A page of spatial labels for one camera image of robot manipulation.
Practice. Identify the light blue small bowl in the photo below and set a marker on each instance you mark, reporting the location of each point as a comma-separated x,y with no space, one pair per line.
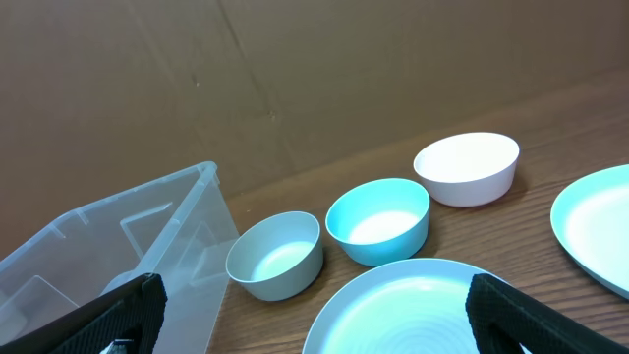
380,222

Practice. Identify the clear plastic storage bin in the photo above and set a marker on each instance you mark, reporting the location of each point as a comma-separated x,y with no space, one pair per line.
178,226

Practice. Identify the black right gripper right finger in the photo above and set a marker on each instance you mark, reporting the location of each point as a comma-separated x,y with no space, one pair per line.
505,320

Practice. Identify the grey-white plate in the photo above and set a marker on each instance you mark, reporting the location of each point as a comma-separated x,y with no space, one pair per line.
410,306

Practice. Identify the grey small bowl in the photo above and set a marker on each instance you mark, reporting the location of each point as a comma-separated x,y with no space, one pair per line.
278,257

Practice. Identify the pink small bowl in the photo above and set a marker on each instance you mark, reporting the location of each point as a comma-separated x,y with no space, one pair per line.
468,170

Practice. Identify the light blue plate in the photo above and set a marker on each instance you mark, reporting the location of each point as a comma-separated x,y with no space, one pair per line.
589,219

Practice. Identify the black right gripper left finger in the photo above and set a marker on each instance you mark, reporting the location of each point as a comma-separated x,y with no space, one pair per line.
127,319

